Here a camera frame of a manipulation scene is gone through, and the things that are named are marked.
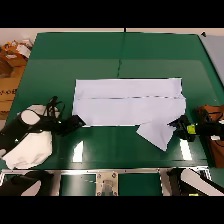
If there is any brown cardboard box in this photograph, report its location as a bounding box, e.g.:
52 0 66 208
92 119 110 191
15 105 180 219
0 39 35 79
0 76 25 120

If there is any white garment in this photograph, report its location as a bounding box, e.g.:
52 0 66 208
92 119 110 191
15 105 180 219
1 104 61 170

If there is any silver frame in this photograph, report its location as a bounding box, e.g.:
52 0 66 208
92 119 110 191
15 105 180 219
0 167 215 197

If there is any pale lilac shirt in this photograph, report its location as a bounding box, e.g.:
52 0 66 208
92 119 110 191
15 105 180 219
72 77 187 152

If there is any black cable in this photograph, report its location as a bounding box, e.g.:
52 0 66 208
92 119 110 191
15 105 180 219
45 95 66 118

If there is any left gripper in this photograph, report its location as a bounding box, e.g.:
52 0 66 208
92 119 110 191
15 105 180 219
58 114 87 137

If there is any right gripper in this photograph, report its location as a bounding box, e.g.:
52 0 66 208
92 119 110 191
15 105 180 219
176 114 199 143

